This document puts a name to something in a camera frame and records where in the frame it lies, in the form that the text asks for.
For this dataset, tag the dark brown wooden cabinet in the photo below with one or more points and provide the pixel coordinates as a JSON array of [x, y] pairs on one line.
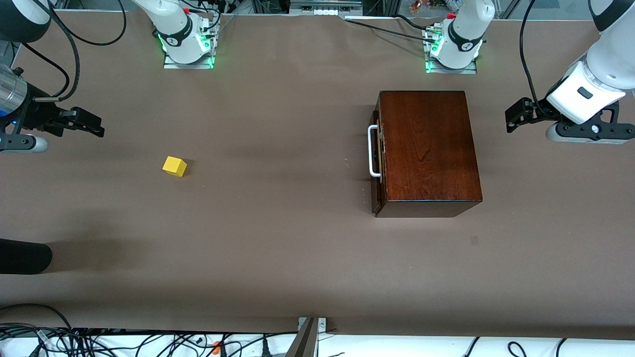
[[426, 148]]

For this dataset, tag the white power strip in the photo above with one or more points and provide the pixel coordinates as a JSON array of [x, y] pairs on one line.
[[325, 11]]

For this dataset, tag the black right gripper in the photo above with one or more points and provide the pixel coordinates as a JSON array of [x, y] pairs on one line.
[[36, 115]]

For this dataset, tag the orange connector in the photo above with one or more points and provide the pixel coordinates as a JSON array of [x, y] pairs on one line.
[[217, 347]]

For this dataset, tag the black cylinder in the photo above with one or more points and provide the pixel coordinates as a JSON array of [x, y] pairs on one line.
[[22, 257]]

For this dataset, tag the aluminium clamp plate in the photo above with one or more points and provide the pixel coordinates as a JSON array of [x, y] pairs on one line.
[[322, 325]]

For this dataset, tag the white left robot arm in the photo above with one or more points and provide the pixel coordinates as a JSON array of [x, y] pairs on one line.
[[466, 29]]

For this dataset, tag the grey metal bar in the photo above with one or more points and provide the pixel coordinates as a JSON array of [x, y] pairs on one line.
[[303, 342]]

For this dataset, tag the yellow wooden block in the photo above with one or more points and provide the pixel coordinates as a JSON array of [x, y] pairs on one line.
[[174, 166]]

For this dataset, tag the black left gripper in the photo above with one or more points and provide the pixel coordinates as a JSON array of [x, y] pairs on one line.
[[539, 110]]

